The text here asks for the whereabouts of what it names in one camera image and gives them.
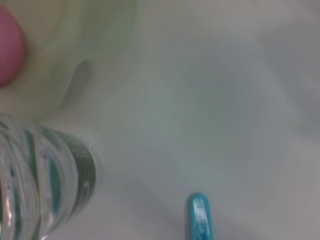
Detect pale green glass fruit bowl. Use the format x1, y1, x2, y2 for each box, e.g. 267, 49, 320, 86
0, 0, 139, 117

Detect clear water bottle green label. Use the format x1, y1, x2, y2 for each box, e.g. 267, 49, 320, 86
0, 113, 97, 240

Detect pink peach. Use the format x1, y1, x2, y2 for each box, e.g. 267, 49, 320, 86
0, 4, 26, 88

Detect blue scissors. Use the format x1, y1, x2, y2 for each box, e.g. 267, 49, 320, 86
187, 191, 215, 240

